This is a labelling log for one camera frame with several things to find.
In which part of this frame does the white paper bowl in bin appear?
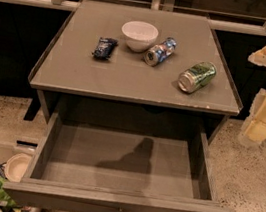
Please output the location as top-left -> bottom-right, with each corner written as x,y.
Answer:
4,153 -> 31,182

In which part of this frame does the grey cabinet with top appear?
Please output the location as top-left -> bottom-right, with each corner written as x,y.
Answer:
20,0 -> 258,156

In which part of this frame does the dark blue snack bag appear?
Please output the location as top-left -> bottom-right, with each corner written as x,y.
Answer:
92,37 -> 118,61

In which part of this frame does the blue soda can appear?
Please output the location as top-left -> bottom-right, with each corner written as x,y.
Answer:
144,37 -> 177,67

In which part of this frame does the open grey top drawer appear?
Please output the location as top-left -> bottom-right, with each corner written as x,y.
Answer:
5,113 -> 233,212

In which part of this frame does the white ceramic bowl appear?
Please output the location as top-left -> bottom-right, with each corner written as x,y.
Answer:
121,20 -> 159,52

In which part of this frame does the green soda can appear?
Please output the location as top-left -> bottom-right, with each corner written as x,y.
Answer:
177,62 -> 217,93

